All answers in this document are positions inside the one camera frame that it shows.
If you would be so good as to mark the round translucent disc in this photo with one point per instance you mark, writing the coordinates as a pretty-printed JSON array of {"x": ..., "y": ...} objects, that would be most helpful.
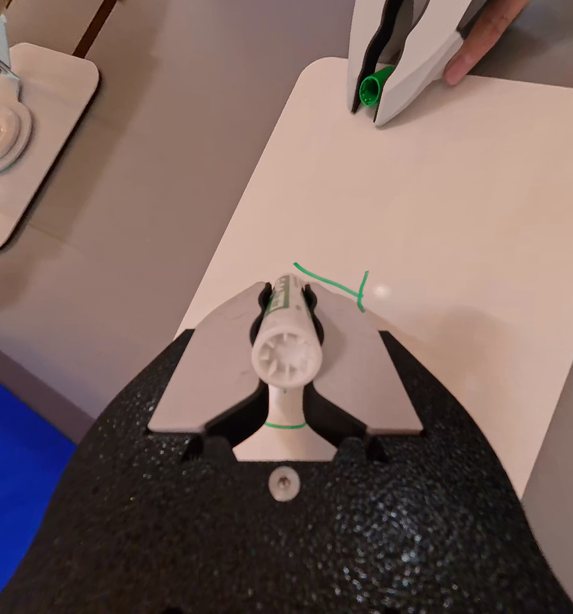
[{"x": 1, "y": 136}]

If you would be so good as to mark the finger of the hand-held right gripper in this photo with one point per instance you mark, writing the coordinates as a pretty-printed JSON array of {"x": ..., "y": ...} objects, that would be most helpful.
[
  {"x": 365, "y": 29},
  {"x": 425, "y": 67}
]

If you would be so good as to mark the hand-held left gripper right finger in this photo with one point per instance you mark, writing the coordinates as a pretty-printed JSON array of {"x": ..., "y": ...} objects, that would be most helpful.
[{"x": 363, "y": 374}]

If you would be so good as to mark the white marker with green label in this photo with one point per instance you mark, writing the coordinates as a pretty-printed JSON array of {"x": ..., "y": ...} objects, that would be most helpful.
[{"x": 286, "y": 355}]

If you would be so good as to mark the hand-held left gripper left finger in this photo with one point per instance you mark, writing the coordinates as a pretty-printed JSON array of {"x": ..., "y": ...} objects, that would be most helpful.
[{"x": 209, "y": 369}]

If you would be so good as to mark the brown wooden strip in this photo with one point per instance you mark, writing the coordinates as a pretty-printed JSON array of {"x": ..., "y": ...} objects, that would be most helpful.
[{"x": 97, "y": 26}]

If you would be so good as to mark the green marker cap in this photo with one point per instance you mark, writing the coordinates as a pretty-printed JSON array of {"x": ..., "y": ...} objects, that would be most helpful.
[{"x": 370, "y": 92}]

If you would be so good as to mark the person's right hand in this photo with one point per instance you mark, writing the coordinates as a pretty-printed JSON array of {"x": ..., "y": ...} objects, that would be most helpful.
[{"x": 487, "y": 33}]

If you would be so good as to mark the grey board with rounded corners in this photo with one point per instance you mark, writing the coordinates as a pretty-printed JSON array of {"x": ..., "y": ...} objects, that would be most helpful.
[{"x": 51, "y": 144}]

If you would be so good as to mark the white whiteboard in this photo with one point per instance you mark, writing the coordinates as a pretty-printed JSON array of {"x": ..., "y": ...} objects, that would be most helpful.
[{"x": 435, "y": 192}]

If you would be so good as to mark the blue mat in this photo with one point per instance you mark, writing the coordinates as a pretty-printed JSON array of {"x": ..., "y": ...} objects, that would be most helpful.
[{"x": 13, "y": 479}]

